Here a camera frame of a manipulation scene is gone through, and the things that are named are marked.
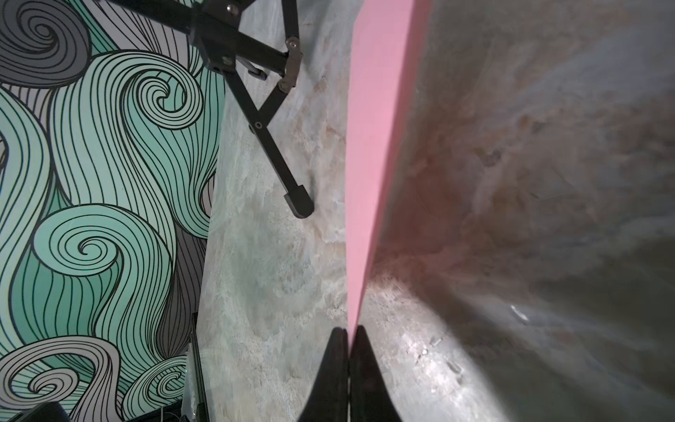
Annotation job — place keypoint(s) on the pink square paper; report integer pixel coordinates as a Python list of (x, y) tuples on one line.
[(388, 40)]

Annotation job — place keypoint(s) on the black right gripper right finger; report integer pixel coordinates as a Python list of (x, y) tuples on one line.
[(369, 397)]

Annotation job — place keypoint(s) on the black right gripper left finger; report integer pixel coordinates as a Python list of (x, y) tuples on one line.
[(328, 399)]

